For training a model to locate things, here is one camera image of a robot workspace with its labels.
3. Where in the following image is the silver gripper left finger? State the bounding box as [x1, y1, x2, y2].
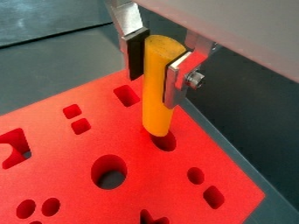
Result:
[106, 0, 150, 81]

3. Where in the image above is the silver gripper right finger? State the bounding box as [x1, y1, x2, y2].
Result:
[163, 31, 218, 109]

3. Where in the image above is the yellow oval cylinder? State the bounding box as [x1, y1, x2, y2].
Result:
[143, 35, 186, 137]

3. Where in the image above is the red foam shape board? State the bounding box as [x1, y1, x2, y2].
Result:
[0, 73, 266, 224]

